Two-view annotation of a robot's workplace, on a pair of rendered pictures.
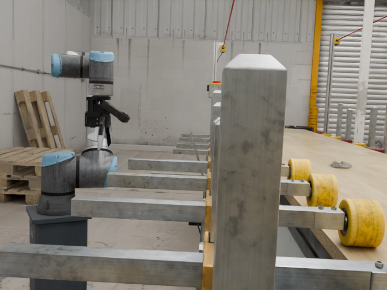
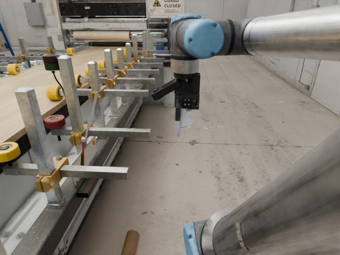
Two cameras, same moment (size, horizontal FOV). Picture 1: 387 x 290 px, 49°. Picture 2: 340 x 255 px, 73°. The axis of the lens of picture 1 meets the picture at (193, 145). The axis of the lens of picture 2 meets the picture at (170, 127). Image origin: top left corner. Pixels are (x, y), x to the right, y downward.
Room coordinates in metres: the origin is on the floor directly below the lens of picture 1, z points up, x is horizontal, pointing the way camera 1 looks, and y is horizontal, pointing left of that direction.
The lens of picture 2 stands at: (2.35, 0.33, 1.31)
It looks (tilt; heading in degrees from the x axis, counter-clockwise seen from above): 26 degrees down; 182
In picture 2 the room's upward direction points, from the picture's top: straight up
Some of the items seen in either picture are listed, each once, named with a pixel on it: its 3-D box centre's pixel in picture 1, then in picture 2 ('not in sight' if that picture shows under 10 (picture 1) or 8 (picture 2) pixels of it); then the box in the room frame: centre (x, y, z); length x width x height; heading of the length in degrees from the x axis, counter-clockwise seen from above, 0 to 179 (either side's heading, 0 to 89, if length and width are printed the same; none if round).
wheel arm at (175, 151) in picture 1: (206, 153); not in sight; (2.71, -0.09, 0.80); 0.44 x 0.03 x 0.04; 88
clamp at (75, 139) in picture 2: not in sight; (81, 133); (1.48, -0.08, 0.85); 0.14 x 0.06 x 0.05; 178
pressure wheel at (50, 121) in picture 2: not in sight; (56, 128); (1.45, -0.20, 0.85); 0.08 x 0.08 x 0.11
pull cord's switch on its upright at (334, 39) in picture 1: (330, 93); not in sight; (4.02, -1.28, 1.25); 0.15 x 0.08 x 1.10; 178
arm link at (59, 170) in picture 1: (60, 171); not in sight; (1.92, 0.61, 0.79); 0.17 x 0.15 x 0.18; 105
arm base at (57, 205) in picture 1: (58, 199); not in sight; (1.92, 0.62, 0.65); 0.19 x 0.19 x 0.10
